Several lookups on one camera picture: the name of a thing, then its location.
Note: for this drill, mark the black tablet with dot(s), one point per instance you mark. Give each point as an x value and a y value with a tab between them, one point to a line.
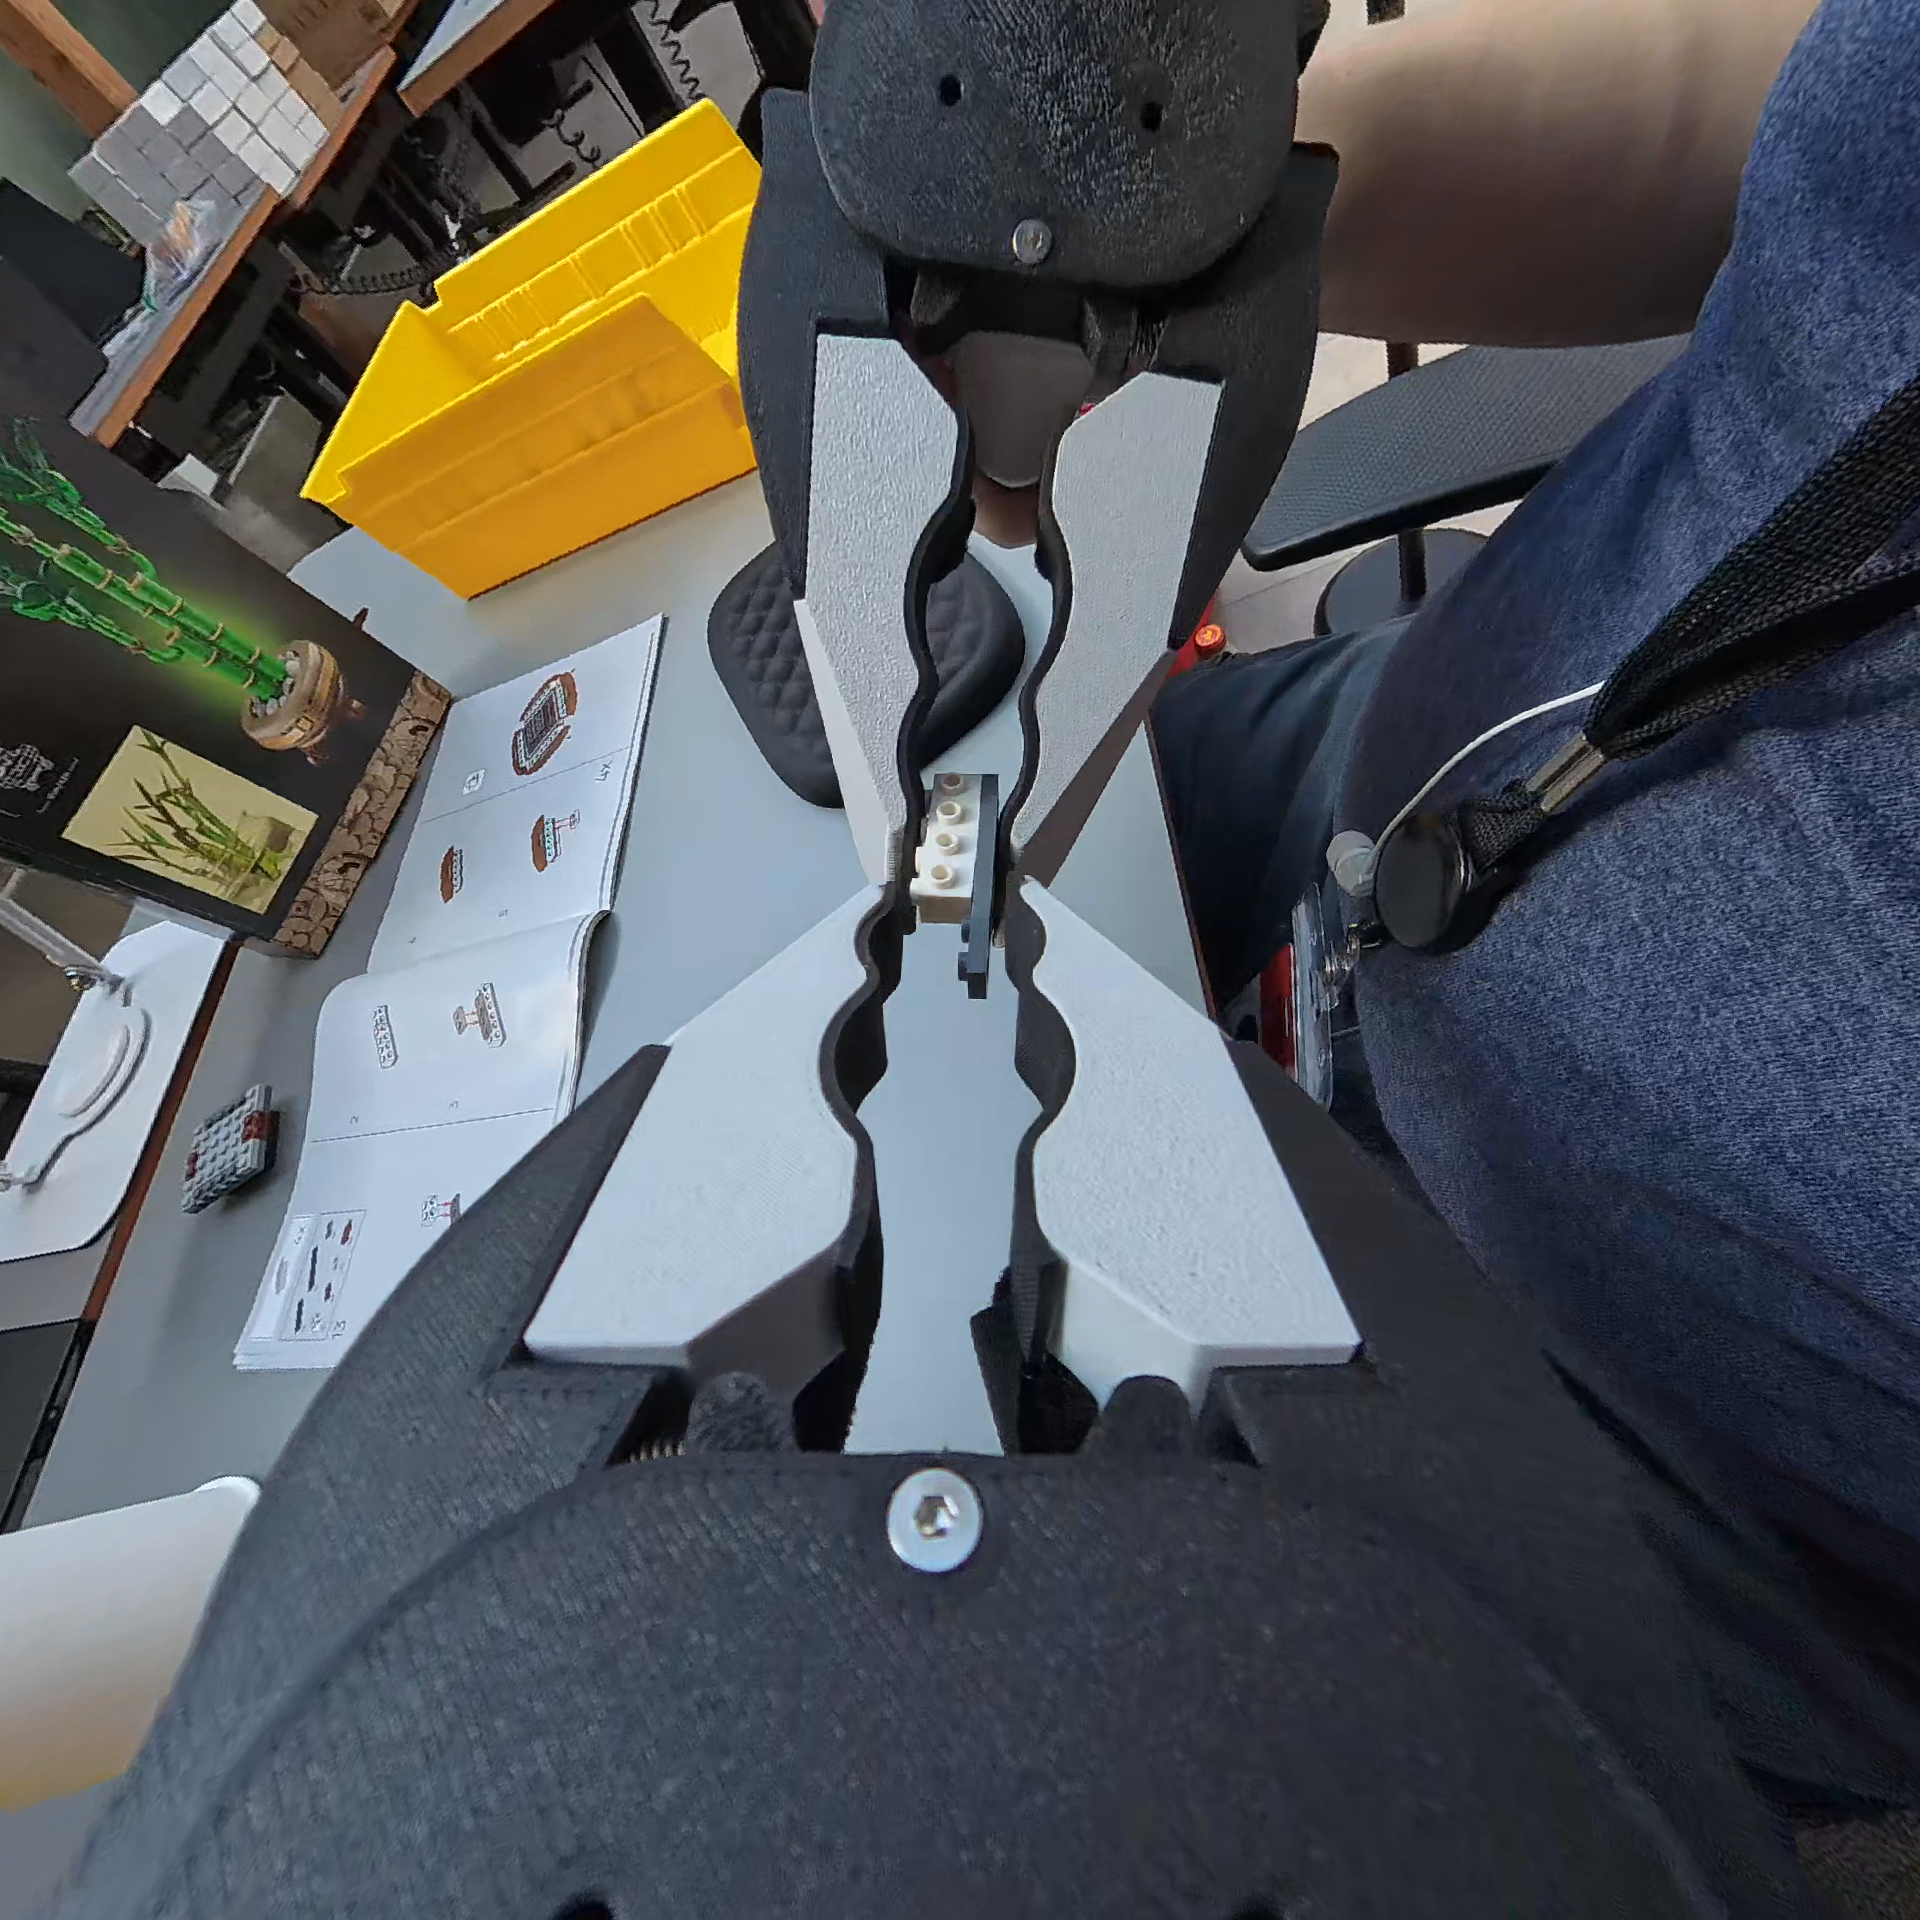
31	1424

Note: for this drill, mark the white tablet stand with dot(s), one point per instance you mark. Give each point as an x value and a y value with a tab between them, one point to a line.
90	1080

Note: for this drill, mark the black quilted armrest pad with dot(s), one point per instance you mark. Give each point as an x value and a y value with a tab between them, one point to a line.
759	690

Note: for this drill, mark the black lego plate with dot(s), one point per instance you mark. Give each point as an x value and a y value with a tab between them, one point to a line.
987	901

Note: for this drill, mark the grey lego assembly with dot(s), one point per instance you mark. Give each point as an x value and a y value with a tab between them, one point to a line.
229	1149

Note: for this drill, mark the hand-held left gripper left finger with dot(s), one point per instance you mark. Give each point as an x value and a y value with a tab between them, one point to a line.
705	1185

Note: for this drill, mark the bamboo lego set box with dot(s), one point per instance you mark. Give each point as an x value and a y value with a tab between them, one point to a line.
151	645

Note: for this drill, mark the black badge reel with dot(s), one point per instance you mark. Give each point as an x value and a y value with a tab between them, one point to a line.
1425	884

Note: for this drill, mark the black mesh office chair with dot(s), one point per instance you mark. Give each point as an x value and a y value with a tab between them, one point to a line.
1425	434

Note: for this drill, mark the red id badge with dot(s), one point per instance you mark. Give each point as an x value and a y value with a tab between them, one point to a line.
1304	991

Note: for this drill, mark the person's blue shirt torso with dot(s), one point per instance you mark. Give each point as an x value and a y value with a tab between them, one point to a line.
1651	1125

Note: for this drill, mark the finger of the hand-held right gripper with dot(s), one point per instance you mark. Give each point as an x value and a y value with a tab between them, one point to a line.
1141	495
879	571

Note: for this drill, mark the lego instruction booklet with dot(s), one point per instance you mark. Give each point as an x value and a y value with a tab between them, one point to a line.
495	841

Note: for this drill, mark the person's right forearm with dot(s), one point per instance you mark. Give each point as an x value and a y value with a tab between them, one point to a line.
1500	180

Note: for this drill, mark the stack of grey white boxes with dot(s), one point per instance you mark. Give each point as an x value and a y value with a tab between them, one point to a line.
194	121

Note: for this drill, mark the cardboard box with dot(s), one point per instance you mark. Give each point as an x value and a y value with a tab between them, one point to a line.
344	30

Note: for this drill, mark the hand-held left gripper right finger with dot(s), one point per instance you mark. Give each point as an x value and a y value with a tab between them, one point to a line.
1184	1185

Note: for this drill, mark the white paper cup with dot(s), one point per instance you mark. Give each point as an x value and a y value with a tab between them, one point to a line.
90	1620

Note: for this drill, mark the yellow plastic bin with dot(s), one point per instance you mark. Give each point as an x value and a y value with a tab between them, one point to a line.
570	375

